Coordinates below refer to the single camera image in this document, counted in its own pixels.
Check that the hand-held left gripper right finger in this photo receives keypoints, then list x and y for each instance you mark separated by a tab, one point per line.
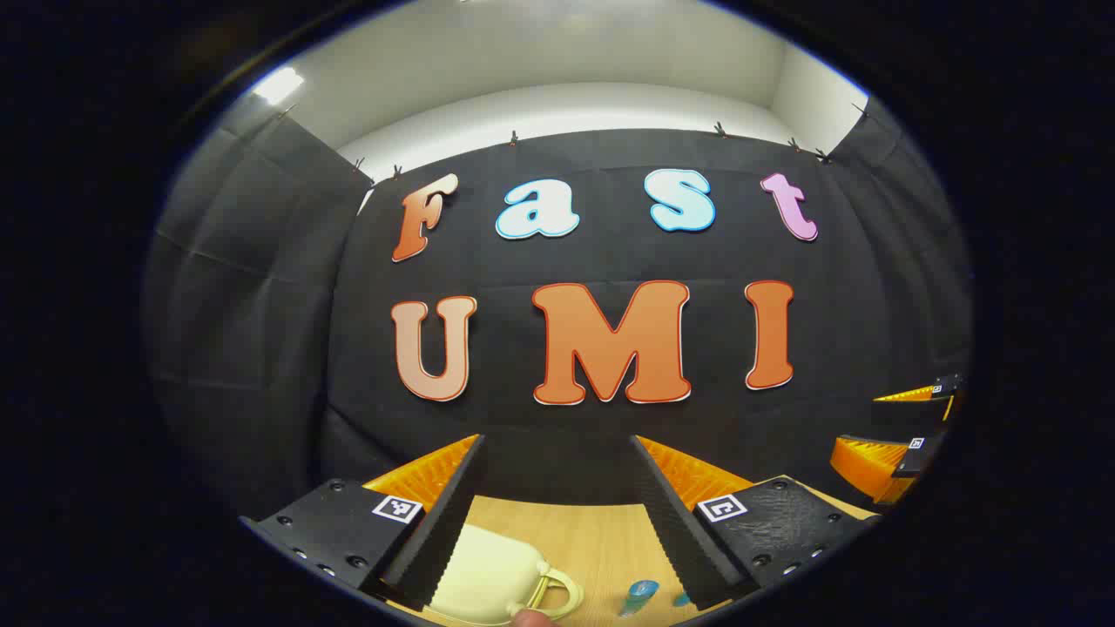
675	531

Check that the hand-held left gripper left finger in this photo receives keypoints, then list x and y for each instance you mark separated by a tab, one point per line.
449	531

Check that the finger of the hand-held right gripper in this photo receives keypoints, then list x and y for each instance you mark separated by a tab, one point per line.
910	412
871	466

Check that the cream yellow suitcase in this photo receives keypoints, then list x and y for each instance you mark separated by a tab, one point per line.
488	570

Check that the white and blue tube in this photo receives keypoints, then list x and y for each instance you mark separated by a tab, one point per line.
682	600

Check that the clear blue bottle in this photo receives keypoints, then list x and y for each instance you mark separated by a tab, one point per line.
640	596

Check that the black backdrop cloth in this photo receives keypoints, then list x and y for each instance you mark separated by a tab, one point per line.
287	348

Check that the ceiling light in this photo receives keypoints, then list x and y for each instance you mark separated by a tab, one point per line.
279	84

